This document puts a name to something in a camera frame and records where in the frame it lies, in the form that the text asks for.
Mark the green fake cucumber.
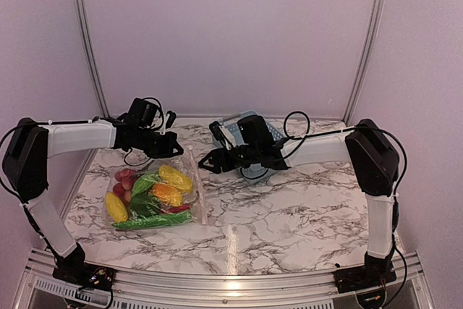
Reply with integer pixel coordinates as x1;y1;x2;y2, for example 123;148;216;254
112;211;192;230

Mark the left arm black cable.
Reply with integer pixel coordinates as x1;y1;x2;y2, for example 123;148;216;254
122;97;178;165

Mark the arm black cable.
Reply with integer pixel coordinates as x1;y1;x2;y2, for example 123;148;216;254
122;97;178;165
274;111;359;151

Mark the aluminium front rail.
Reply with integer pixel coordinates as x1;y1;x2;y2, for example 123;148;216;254
14;247;435;309

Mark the clear zip top bag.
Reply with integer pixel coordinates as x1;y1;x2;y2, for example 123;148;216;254
103;147;208;231

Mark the aluminium corner post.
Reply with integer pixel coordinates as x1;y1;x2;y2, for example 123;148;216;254
342;0;385;124
68;0;110;119

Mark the small yellow fake corn cob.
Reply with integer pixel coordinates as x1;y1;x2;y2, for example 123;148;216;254
105;192;129;223

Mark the red fake grape bunch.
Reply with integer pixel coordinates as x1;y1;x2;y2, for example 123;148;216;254
112;168;137;205

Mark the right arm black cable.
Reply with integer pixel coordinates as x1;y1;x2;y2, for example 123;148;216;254
274;111;359;151

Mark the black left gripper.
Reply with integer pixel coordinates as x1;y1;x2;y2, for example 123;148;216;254
135;127;184;158

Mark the green fake leafy vegetable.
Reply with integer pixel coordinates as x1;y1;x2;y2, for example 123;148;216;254
129;172;161;219

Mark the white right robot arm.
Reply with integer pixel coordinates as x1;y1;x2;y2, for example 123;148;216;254
198;115;406;286

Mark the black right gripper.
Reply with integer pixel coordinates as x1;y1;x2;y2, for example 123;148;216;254
198;143;260;174

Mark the red fake chili pepper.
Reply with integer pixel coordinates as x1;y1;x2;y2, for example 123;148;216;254
161;204;191;214

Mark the right aluminium corner post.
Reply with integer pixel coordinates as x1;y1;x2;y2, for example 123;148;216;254
342;0;385;124

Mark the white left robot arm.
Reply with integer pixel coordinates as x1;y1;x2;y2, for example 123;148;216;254
1;117;184;284

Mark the light blue perforated plastic basket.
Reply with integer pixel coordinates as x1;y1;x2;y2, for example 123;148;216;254
213;111;288;184

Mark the left aluminium corner post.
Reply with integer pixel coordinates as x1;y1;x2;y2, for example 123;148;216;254
68;0;110;119

